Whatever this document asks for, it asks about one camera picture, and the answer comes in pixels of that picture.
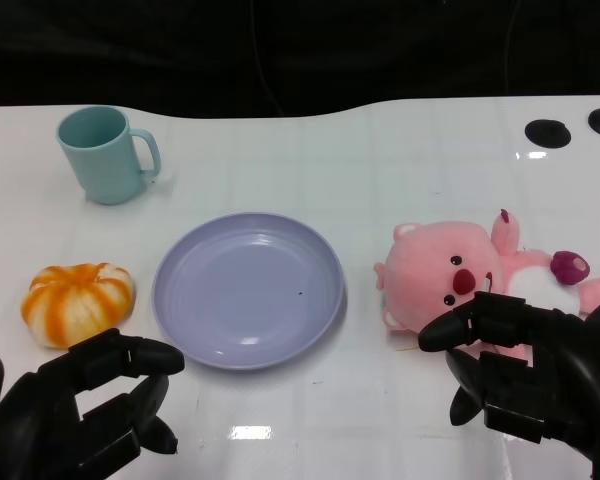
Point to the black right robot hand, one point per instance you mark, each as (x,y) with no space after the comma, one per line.
(555,380)

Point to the orange white striped pumpkin toy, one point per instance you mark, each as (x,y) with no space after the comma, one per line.
(75,305)

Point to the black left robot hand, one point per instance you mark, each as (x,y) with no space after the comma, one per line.
(40,425)

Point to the purple plastic plate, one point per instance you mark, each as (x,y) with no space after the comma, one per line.
(245,295)

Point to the thin orange scrap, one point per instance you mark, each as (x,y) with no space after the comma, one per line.
(407,349)

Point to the pink plush doll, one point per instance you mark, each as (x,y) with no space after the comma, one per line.
(430,265)

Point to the teal plastic mug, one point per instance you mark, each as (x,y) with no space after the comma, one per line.
(102,160)

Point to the black backdrop cloth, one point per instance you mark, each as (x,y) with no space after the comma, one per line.
(300,50)

